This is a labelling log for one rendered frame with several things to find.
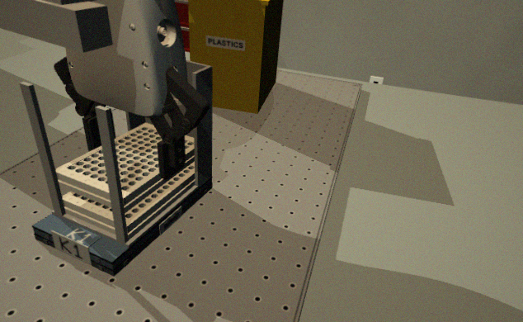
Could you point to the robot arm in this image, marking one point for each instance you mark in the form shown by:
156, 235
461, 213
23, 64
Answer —
80, 25

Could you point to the yellow plastics bin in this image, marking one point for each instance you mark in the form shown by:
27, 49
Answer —
240, 39

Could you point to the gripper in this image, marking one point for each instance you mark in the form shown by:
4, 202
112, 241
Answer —
117, 76

